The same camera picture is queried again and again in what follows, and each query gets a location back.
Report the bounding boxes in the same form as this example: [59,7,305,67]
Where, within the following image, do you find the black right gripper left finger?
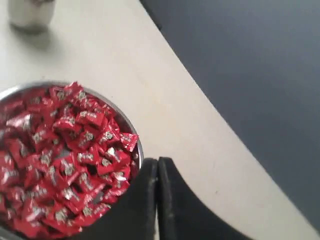
[74,158,158,240]

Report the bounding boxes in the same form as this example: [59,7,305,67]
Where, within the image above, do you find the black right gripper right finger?
[158,157,249,240]

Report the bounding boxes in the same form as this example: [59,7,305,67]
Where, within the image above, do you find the pile of red candies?
[0,81,140,240]

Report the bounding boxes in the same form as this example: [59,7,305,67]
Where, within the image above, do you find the steel cup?
[7,0,56,28]

